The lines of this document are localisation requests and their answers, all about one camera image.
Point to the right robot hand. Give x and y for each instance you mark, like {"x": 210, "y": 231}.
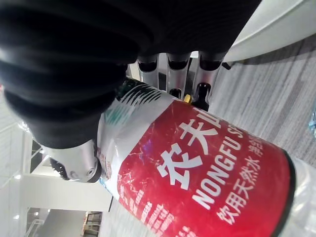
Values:
{"x": 64, "y": 61}

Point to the red label plastic water bottle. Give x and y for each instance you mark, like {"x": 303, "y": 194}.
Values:
{"x": 197, "y": 168}

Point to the white shelf unit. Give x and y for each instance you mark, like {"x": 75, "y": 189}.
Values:
{"x": 37, "y": 197}

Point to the crumpled clear plastic wrapper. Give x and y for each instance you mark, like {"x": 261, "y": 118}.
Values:
{"x": 312, "y": 123}

